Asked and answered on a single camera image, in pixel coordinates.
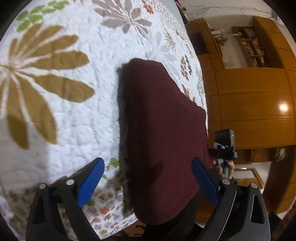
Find wooden wall shelf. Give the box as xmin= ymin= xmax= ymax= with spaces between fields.
xmin=232 ymin=26 xmax=266 ymax=67

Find wooden wardrobe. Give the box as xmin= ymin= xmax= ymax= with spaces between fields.
xmin=202 ymin=16 xmax=295 ymax=213

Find white floral quilt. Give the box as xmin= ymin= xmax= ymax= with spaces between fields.
xmin=1 ymin=1 xmax=206 ymax=240

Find maroon pants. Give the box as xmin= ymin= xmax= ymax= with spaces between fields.
xmin=121 ymin=59 xmax=211 ymax=225

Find right hand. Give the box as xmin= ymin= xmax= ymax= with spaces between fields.
xmin=211 ymin=159 xmax=235 ymax=180

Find wooden desk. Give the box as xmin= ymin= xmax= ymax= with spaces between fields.
xmin=186 ymin=18 xmax=225 ymax=71

